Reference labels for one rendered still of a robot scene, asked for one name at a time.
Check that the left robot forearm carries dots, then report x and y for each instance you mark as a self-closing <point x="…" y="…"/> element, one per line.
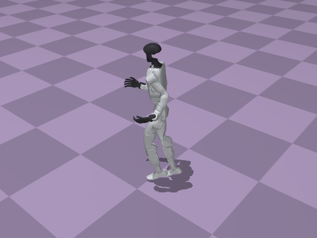
<point x="161" y="105"/>

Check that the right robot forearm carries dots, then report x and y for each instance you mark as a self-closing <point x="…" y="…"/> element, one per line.
<point x="144" y="87"/>

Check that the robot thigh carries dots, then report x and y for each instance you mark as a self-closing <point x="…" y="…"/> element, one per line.
<point x="150" y="133"/>
<point x="165" y="140"/>

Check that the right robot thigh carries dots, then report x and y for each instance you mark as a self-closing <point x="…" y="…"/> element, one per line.
<point x="165" y="140"/>

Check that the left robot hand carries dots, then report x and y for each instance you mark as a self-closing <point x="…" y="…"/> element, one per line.
<point x="145" y="119"/>

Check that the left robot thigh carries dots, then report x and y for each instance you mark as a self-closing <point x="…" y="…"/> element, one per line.
<point x="150" y="133"/>

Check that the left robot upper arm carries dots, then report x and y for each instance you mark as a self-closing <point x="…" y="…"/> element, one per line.
<point x="152" y="79"/>

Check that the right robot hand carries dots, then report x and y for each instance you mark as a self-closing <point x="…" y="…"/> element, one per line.
<point x="133" y="83"/>

